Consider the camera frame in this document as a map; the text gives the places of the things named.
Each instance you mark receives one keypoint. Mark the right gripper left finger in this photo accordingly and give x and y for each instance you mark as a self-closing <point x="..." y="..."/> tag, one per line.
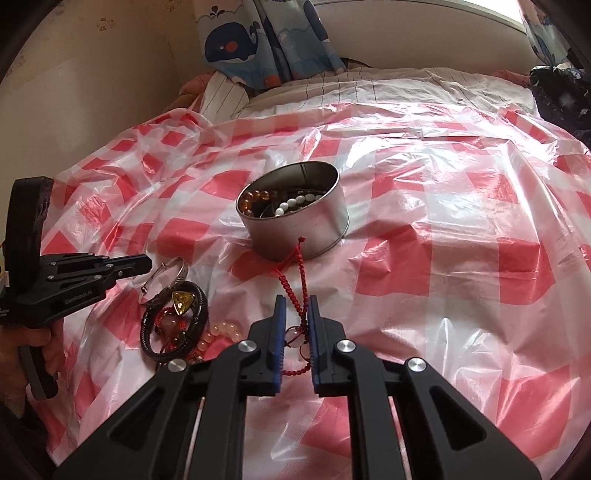
<point x="187" y="422"/>

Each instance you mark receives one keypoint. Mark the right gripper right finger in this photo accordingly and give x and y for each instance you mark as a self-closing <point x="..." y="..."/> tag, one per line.
<point x="405" y="419"/>

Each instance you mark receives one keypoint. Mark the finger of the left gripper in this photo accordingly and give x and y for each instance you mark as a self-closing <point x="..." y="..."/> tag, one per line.
<point x="59" y="272"/>

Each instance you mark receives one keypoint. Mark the silver bangle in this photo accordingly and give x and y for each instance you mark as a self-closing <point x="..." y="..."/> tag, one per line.
<point x="166" y="275"/>

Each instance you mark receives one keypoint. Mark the left hand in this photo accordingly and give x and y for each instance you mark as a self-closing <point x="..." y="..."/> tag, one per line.
<point x="13" y="378"/>

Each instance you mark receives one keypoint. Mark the yellow triangular pendant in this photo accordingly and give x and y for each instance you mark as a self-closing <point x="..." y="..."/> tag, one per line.
<point x="182" y="301"/>

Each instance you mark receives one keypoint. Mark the red white checkered plastic sheet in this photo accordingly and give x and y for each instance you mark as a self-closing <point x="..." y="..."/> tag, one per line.
<point x="468" y="241"/>

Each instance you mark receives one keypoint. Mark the pink orange plush cloth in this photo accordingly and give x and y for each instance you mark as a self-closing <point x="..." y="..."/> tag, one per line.
<point x="191" y="93"/>

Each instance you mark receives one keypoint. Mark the striped white bedsheet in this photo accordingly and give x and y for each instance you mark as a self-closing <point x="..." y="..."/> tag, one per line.
<point x="224" y="100"/>

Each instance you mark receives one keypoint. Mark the round silver metal tin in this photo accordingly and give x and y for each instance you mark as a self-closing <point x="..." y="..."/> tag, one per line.
<point x="301" y="204"/>

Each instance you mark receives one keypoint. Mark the whale print blue curtain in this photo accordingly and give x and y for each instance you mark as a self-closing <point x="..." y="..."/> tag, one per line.
<point x="263" y="44"/>

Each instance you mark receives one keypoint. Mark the black clothes pile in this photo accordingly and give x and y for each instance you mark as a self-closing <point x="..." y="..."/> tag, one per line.
<point x="562" y="96"/>

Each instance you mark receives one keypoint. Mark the right whale print curtain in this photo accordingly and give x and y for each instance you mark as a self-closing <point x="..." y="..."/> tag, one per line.
<point x="545" y="39"/>

